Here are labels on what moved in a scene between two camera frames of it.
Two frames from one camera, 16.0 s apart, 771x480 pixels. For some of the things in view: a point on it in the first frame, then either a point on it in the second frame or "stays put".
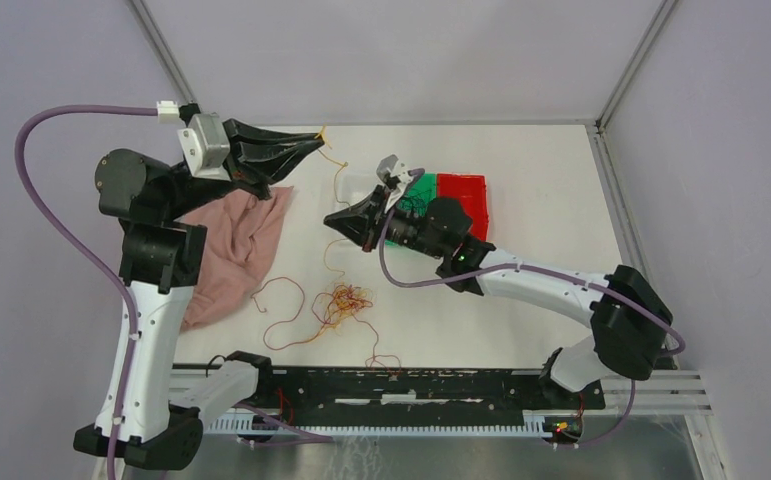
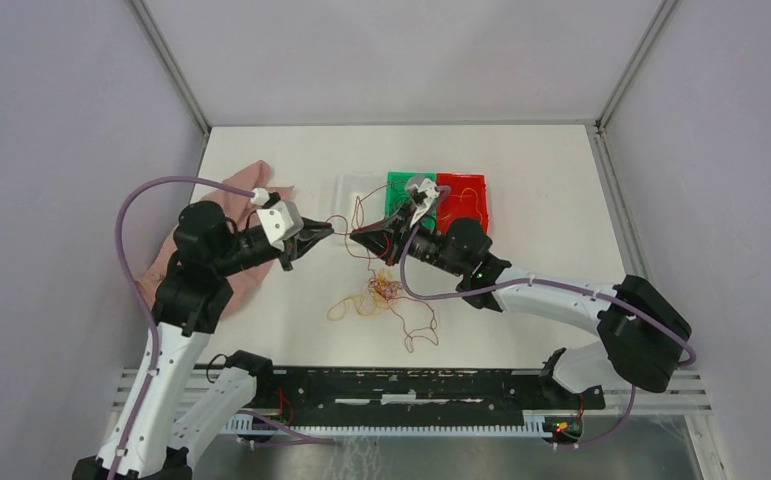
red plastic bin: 472,190 stays put
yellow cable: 326,133 to 476,198
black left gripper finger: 265,163 to 311,227
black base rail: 385,392 stays put
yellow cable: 346,300 to 366,304
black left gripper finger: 253,141 to 305,245
